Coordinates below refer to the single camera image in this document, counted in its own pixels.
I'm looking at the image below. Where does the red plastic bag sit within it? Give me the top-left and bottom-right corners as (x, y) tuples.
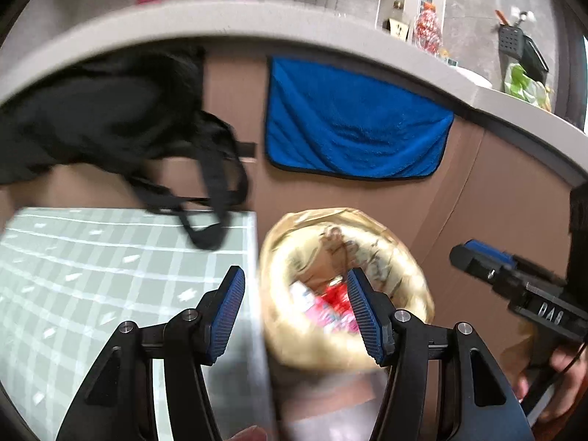
(322, 284), (354, 317)

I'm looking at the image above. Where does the green plastic bag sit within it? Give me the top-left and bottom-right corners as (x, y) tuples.
(503, 62), (555, 112)

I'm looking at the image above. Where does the person's left hand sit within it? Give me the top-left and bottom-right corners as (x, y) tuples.
(220, 425), (271, 441)

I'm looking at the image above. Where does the black utensil holder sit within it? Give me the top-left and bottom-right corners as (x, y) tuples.
(497, 9), (551, 75)

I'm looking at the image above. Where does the blue microfibre towel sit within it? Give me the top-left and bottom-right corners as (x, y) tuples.
(263, 55), (455, 181)

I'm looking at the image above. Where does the beige plastic bin liner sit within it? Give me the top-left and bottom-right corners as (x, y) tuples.
(257, 207), (436, 374)

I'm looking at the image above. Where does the green checked mat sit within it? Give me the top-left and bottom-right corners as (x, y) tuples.
(0, 207), (271, 441)

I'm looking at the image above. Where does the person's right hand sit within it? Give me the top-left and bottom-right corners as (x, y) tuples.
(513, 337), (588, 429)

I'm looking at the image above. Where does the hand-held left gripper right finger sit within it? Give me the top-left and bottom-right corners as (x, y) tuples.
(345, 267), (536, 441)

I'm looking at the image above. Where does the brown wooden cabinet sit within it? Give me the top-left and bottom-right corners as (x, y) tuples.
(0, 48), (588, 441)

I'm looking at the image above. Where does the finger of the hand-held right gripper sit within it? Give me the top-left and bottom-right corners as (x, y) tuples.
(464, 239), (520, 270)
(450, 244), (501, 286)

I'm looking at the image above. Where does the black cloth bag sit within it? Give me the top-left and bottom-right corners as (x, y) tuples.
(0, 45), (252, 251)

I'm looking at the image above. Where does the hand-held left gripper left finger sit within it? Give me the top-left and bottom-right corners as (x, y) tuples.
(55, 265), (246, 441)

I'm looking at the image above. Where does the glass bottle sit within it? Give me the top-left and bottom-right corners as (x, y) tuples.
(383, 0), (410, 41)

